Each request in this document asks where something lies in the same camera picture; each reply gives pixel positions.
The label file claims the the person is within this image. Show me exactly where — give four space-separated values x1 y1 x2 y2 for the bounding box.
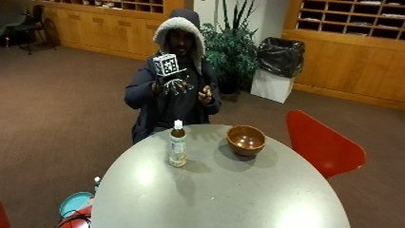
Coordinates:
123 8 223 145

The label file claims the white marker cube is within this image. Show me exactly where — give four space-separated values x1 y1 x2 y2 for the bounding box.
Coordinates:
152 53 180 78

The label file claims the green potted plant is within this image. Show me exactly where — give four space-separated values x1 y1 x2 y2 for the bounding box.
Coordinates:
199 0 262 95

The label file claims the tea bottle with white cap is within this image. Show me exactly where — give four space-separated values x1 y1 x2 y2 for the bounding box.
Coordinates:
168 119 189 169

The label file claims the brown wooden bowl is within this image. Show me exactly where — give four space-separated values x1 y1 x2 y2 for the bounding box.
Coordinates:
225 124 266 158

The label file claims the white bin with black bag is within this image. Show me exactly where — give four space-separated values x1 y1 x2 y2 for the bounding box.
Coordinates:
249 36 306 105

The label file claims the wooden cabinet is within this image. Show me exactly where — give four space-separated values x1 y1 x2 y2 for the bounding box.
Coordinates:
281 28 405 111
41 6 188 61

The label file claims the wooden pigeonhole shelf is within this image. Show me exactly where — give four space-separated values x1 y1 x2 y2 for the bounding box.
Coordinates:
294 0 405 42
41 0 165 15

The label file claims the red chair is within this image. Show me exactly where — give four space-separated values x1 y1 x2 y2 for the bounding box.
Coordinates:
285 109 368 181

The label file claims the small clear bottle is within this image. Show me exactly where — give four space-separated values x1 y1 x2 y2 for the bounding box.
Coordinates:
92 176 103 195

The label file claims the black chair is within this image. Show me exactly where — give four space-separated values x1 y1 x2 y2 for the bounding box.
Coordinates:
12 4 59 56

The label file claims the teal round lid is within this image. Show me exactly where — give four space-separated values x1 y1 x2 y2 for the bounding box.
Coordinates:
59 191 95 219

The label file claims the red bag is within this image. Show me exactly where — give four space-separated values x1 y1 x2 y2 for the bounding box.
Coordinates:
56 204 95 228

